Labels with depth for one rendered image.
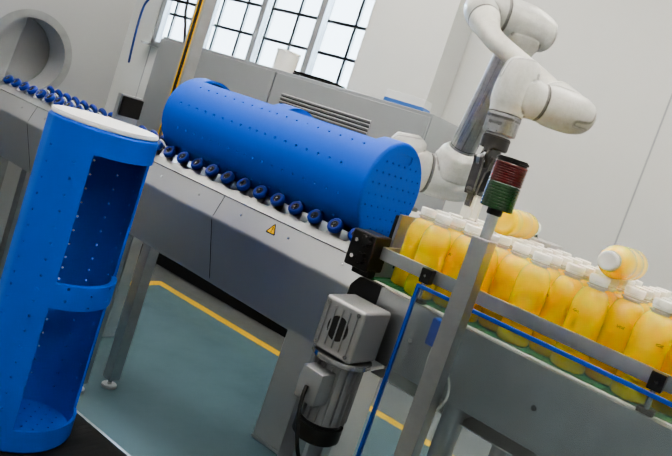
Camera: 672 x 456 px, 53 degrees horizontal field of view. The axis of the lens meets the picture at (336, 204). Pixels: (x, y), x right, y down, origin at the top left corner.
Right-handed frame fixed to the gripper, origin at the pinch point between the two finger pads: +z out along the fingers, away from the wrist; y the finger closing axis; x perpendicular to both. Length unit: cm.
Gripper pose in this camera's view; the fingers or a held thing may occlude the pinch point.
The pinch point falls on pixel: (471, 208)
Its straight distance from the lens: 182.1
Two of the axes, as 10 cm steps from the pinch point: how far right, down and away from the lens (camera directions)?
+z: -3.2, 9.4, 1.0
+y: -5.9, -1.1, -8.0
